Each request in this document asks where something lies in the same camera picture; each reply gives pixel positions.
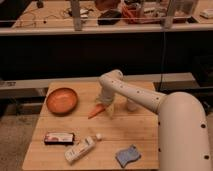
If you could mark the grey metal post left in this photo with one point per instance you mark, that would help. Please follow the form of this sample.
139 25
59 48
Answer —
75 8

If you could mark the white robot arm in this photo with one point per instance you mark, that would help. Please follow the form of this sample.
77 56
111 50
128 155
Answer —
183 141

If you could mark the black bag on shelf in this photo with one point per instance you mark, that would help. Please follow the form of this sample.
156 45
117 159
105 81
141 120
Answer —
109 17

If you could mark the blue sponge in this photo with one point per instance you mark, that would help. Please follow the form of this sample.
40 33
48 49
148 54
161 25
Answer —
128 155

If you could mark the grey metal post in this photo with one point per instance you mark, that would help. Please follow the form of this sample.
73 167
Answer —
171 8
75 8

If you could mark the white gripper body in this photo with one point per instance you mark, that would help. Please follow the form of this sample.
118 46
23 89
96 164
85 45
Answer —
107 96

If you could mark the orange wooden bowl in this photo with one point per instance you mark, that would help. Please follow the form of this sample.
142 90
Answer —
61 101

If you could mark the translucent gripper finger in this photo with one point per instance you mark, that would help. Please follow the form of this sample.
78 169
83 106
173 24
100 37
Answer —
110 110
98 100

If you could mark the white plastic bottle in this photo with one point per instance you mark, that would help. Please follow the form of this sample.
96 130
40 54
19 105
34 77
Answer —
81 148

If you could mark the red tray on shelf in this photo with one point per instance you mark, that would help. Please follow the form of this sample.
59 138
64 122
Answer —
136 14

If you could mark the grey metal post right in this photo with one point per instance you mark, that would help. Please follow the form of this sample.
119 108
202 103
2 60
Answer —
171 8

